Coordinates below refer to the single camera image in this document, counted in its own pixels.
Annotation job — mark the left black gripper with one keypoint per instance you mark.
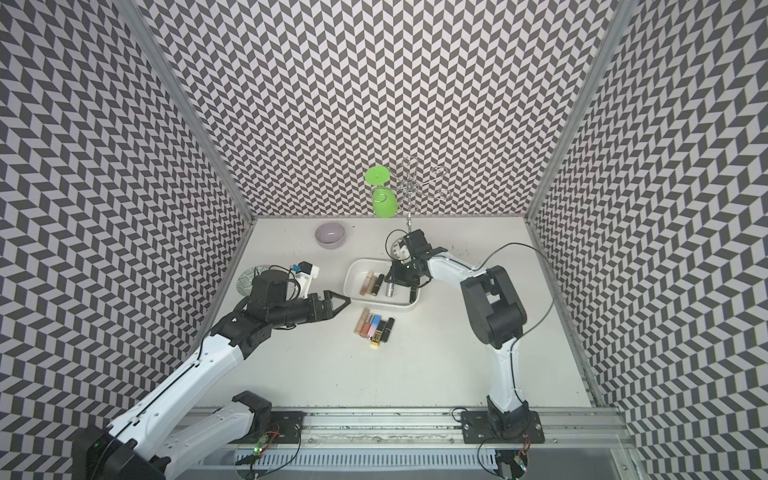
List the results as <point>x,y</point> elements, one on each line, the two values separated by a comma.
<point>327,311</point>

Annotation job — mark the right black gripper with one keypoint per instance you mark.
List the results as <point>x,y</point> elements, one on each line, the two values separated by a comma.
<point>397,277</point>

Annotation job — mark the white plastic storage box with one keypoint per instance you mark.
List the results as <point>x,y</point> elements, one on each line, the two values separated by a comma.
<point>354,279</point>

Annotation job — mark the beige tan lipstick tube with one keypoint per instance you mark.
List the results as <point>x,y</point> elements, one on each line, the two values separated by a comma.
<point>361,326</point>

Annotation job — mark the pink lip gloss tube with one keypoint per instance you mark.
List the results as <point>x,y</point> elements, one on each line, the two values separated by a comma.
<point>367,283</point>

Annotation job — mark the red brown lip gloss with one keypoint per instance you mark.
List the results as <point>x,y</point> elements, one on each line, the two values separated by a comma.
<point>368,326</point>

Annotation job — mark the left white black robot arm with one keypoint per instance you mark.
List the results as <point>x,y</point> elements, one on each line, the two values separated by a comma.
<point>100,453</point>

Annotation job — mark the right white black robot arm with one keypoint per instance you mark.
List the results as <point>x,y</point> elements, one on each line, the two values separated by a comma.
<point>495,313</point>

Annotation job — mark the blue pink gradient lipstick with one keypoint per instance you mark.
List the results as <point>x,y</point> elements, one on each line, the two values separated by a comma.
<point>374,325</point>

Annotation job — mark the black gold square lipstick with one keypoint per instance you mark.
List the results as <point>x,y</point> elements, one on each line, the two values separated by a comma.
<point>378,333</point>

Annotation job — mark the black round lipstick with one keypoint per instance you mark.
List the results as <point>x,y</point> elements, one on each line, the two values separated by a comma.
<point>387,330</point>

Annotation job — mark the grey purple bowl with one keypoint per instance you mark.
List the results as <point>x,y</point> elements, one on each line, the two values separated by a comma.
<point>330,235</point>

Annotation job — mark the green plastic cup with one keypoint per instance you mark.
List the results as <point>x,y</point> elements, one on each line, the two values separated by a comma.
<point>383,198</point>

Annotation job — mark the chrome metal stand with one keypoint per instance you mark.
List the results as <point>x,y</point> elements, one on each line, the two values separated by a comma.
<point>415,184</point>

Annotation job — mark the green patterned small bowl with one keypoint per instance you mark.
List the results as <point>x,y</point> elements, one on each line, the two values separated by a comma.
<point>245,279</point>

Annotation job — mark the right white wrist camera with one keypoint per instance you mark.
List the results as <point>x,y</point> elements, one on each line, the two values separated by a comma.
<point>399,251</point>

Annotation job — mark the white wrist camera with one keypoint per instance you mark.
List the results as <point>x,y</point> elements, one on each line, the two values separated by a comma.
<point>304,273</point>
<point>399,251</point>

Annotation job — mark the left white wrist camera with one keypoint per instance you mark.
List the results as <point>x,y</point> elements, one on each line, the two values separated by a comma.
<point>304,273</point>

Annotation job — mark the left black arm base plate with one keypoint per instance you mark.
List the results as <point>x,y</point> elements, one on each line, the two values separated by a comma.
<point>287,425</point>

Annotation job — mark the aluminium front rail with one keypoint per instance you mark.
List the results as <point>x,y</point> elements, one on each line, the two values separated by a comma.
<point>384,427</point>

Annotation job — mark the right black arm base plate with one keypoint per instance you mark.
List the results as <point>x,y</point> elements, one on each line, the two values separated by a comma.
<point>480,426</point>

